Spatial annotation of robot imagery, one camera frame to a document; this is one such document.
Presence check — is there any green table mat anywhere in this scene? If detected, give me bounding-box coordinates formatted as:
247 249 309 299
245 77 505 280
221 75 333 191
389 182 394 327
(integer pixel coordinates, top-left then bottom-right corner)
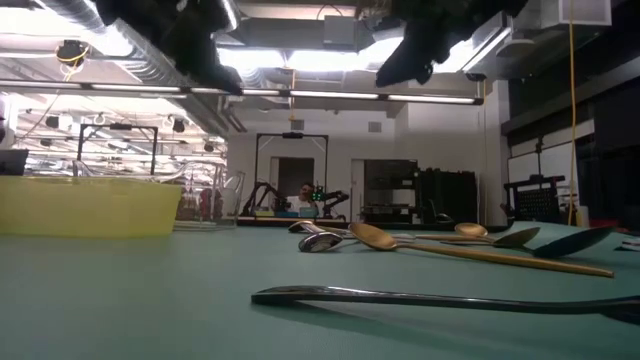
0 219 640 360

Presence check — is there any black open shelf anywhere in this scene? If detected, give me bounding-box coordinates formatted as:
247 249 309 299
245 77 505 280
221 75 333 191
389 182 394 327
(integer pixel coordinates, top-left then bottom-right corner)
362 158 420 225

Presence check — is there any black gantry frame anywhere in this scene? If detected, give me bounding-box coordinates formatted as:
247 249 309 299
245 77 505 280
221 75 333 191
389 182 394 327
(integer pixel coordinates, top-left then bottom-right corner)
76 122 160 177
253 131 331 221

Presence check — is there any grey ceiling box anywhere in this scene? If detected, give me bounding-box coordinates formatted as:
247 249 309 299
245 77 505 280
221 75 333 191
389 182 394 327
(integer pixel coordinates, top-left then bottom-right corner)
322 13 361 50

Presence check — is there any long ceiling light bar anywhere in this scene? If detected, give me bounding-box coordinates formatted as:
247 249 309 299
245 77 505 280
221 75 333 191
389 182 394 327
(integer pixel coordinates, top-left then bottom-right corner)
0 78 485 106

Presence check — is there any ribbed silver ceiling duct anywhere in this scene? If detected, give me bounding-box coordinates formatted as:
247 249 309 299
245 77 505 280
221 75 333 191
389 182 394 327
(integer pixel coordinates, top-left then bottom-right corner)
39 0 236 136

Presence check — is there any dark door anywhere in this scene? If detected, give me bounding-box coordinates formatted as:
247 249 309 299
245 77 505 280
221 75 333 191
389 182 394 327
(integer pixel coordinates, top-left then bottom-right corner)
276 156 316 214

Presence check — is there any white wall board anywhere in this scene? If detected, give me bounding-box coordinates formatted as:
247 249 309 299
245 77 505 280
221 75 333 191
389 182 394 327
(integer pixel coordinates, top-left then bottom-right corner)
507 141 577 201

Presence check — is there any clear plastic bin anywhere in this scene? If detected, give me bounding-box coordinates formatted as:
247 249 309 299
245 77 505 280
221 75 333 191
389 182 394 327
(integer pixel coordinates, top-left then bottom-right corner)
164 159 247 232

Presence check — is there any black spoon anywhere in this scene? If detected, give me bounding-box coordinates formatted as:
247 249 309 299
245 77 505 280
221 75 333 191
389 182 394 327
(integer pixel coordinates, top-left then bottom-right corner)
298 231 362 254
251 285 640 326
439 226 615 260

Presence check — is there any long wooden spoon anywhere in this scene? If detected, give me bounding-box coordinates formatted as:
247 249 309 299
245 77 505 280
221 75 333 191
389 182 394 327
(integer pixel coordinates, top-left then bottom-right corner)
348 222 615 279

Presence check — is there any background work table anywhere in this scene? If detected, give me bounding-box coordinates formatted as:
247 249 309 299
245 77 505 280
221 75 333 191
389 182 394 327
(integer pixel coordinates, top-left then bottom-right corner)
236 214 348 227

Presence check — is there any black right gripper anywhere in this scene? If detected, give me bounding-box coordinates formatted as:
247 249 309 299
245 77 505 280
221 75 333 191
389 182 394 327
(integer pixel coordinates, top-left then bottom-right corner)
375 0 501 88

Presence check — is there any yellow plastic bin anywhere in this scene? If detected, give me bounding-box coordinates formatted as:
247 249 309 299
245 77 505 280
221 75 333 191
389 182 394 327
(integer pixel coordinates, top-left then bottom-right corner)
0 174 184 238

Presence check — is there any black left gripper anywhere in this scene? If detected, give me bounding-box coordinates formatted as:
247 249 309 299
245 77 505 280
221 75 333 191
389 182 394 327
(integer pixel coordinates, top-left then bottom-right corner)
167 0 245 95

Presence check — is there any red object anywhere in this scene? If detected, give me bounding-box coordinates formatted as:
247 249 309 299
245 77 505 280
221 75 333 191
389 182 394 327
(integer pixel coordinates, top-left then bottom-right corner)
589 217 624 232

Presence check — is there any dark monitor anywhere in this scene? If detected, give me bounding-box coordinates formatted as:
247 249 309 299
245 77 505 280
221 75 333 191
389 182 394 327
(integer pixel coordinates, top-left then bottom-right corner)
0 148 30 177

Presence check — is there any round silver ventilation duct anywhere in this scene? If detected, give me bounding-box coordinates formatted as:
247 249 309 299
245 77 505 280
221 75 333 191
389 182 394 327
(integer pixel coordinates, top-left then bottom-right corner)
219 0 242 32

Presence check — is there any black mesh cart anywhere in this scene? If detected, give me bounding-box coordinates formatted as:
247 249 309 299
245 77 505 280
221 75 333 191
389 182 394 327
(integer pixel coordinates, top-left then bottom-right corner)
503 174 567 225

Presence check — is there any black ceiling cable reel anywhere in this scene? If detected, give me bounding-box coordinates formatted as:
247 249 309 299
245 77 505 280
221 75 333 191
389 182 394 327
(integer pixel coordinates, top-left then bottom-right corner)
54 38 91 69

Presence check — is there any black cabinet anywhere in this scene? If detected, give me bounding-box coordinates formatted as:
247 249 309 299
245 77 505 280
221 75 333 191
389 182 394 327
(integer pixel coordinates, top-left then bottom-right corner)
417 168 479 226

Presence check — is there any person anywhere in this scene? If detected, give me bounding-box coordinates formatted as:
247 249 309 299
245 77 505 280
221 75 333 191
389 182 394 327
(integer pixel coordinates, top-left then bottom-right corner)
288 182 321 216

